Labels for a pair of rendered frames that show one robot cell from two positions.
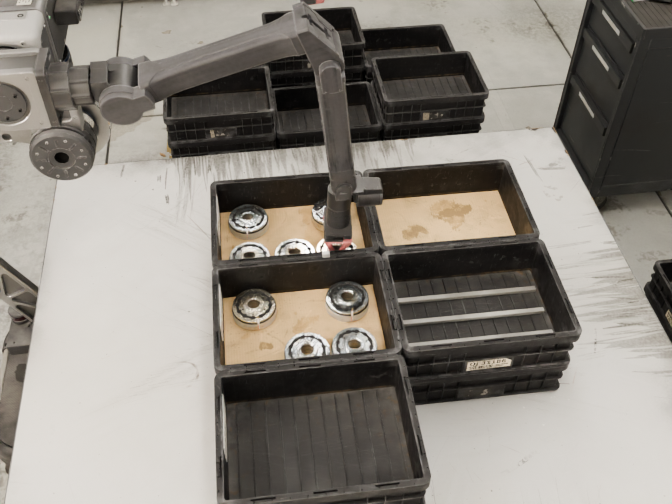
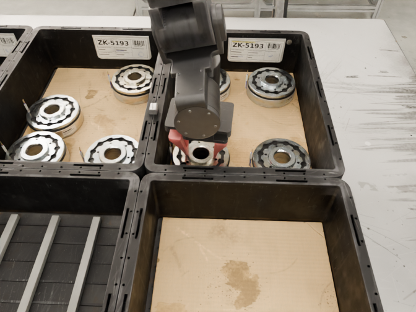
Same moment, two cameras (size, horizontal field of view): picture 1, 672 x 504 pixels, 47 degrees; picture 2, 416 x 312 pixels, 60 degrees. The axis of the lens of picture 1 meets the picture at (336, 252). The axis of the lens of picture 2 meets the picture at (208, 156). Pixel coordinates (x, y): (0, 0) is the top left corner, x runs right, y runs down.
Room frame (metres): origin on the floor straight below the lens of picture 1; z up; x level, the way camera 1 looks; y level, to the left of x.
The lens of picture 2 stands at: (1.41, -0.41, 1.34)
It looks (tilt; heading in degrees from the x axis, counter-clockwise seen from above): 50 degrees down; 100
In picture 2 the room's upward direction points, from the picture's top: straight up
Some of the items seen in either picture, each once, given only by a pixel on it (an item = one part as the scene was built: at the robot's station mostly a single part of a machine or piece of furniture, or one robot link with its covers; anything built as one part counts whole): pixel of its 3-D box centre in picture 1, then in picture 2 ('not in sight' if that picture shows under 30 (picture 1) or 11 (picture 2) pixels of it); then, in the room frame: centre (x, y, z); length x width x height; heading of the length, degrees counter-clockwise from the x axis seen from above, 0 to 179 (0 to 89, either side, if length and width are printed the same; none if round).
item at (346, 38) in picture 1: (312, 74); not in sight; (2.85, 0.11, 0.37); 0.40 x 0.30 x 0.45; 99
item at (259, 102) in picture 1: (223, 139); not in sight; (2.39, 0.45, 0.37); 0.40 x 0.30 x 0.45; 98
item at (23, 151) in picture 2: (354, 344); (34, 150); (1.04, -0.04, 0.86); 0.05 x 0.05 x 0.01
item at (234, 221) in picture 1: (248, 218); (271, 82); (1.44, 0.23, 0.86); 0.10 x 0.10 x 0.01
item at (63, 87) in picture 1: (69, 86); not in sight; (1.17, 0.49, 1.45); 0.09 x 0.08 x 0.12; 9
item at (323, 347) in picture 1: (307, 351); (52, 111); (1.02, 0.06, 0.86); 0.10 x 0.10 x 0.01
